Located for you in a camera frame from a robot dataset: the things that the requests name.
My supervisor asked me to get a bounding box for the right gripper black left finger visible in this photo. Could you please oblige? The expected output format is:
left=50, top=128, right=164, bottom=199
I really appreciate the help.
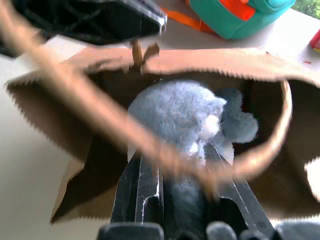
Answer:
left=109, top=150, right=165, bottom=224

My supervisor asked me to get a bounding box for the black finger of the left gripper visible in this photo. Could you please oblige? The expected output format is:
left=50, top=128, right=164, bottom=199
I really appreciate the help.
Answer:
left=11, top=0, right=168, bottom=47

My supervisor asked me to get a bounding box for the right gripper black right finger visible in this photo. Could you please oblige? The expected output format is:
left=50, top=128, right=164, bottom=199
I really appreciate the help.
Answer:
left=206, top=142, right=276, bottom=239

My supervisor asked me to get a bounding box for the blue-grey plush toy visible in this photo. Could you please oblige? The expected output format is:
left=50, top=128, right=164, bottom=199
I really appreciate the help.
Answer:
left=127, top=79, right=260, bottom=232

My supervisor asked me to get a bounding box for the brown paper bag with handles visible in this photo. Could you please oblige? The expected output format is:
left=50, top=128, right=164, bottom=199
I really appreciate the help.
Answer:
left=0, top=0, right=320, bottom=225

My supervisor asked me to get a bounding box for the teal and orange backpack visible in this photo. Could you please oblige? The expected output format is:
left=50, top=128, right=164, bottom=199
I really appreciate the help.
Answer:
left=159, top=0, right=297, bottom=41

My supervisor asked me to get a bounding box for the red and yellow toy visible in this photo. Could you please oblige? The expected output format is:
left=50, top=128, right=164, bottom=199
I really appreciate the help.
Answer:
left=309, top=29, right=320, bottom=55

